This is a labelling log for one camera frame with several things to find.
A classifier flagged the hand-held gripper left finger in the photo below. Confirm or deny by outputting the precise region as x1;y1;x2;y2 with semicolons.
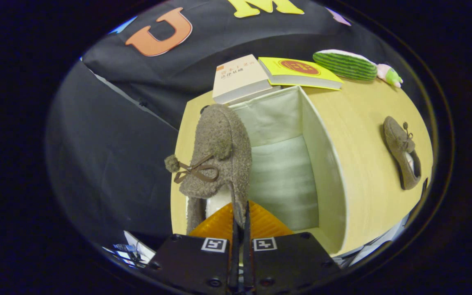
150;202;241;295

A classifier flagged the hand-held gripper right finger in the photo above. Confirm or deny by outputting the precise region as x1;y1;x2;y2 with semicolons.
244;200;341;295

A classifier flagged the pale green fabric storage box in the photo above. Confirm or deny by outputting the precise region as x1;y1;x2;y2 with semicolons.
228;85;348;255

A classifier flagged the brown fuzzy shoe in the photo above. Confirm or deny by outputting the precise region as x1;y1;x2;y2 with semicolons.
164;103;253;235
383;116;422;191

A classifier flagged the white paper sheet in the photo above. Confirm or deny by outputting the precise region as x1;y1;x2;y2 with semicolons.
123;230;157;263

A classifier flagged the blue printed packet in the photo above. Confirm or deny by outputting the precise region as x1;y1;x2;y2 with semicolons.
104;243;140;267

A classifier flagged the beige book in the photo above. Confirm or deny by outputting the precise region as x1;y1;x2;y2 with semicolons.
212;54;273;104

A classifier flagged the yellow book with red circle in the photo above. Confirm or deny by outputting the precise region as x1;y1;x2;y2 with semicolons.
258;57;344;91

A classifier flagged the watermelon slice plush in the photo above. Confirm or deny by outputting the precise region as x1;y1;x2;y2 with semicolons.
313;50;379;81

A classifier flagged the pink and green plush toy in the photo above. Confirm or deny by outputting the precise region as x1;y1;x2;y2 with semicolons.
377;64;404;89

